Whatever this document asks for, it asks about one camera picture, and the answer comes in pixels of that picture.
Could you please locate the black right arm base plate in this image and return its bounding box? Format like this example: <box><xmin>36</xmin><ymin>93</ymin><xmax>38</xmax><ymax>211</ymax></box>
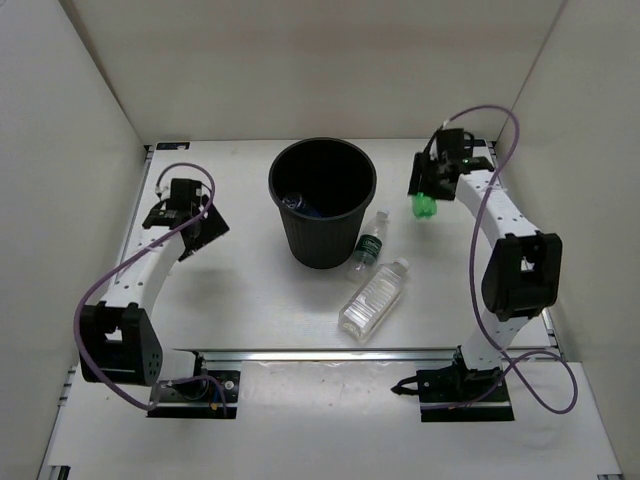
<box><xmin>391</xmin><ymin>360</ymin><xmax>515</xmax><ymax>423</ymax></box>

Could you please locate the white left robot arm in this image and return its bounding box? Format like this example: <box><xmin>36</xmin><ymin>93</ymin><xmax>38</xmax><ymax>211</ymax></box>
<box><xmin>79</xmin><ymin>205</ymin><xmax>229</xmax><ymax>400</ymax></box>

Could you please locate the clear square plastic bottle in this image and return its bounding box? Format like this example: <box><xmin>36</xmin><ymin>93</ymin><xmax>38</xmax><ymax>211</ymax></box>
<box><xmin>338</xmin><ymin>258</ymin><xmax>410</xmax><ymax>343</ymax></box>

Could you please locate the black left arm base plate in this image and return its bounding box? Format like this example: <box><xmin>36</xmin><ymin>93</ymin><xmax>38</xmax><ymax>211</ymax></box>
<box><xmin>146</xmin><ymin>364</ymin><xmax>241</xmax><ymax>420</ymax></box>

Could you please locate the clear bottle blue label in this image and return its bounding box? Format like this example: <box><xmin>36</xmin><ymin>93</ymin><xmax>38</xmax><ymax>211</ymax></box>
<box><xmin>281</xmin><ymin>192</ymin><xmax>323</xmax><ymax>218</ymax></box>

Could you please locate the black ribbed plastic bin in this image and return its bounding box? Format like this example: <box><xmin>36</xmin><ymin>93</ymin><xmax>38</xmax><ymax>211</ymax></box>
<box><xmin>268</xmin><ymin>137</ymin><xmax>377</xmax><ymax>269</ymax></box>

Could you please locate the clear bottle dark green label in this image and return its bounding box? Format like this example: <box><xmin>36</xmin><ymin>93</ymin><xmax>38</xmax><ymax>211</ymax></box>
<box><xmin>347</xmin><ymin>210</ymin><xmax>389</xmax><ymax>283</ymax></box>

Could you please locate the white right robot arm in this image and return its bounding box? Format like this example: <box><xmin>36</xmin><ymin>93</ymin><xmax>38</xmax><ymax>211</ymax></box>
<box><xmin>409</xmin><ymin>152</ymin><xmax>562</xmax><ymax>400</ymax></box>

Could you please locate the aluminium table edge rail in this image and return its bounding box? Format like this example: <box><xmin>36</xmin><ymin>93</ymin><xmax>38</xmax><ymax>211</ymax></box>
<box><xmin>168</xmin><ymin>348</ymin><xmax>455</xmax><ymax>363</ymax></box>

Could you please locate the left blue corner label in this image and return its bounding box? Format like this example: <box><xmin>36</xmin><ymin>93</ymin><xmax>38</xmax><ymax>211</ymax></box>
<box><xmin>155</xmin><ymin>142</ymin><xmax>190</xmax><ymax>151</ymax></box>

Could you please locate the green plastic soda bottle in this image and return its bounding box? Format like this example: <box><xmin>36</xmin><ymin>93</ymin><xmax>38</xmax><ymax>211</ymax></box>
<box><xmin>411</xmin><ymin>192</ymin><xmax>438</xmax><ymax>219</ymax></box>

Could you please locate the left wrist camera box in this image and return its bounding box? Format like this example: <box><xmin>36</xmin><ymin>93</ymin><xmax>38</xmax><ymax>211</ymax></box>
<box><xmin>166</xmin><ymin>178</ymin><xmax>202</xmax><ymax>212</ymax></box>

